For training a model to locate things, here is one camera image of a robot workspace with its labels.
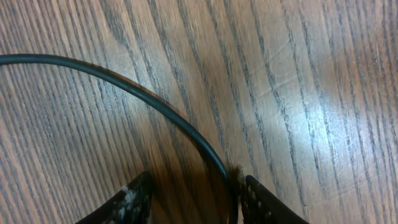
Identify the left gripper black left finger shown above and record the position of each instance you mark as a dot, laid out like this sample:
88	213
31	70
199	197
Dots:
131	205

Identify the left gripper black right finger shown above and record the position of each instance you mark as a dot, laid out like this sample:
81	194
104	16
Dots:
260	206

